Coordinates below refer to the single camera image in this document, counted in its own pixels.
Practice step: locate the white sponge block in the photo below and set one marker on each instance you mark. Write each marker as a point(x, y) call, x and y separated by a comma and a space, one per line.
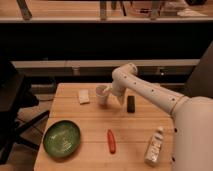
point(83, 96)

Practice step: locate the black chair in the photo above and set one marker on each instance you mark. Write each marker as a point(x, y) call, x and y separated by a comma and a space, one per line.
point(14, 95)

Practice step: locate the dark box right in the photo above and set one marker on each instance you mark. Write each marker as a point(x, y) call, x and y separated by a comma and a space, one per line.
point(200, 82)

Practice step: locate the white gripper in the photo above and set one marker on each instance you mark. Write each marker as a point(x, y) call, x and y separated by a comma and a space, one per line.
point(117, 90)

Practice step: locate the green plate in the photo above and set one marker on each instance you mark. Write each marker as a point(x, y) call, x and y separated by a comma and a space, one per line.
point(62, 139)

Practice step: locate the black rectangular block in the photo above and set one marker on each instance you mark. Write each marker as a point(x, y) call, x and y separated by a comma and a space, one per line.
point(130, 104)

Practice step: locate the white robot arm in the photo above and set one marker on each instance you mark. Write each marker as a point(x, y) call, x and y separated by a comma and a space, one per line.
point(192, 117)

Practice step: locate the red carrot toy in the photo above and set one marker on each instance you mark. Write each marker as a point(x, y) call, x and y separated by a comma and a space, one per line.
point(111, 141)

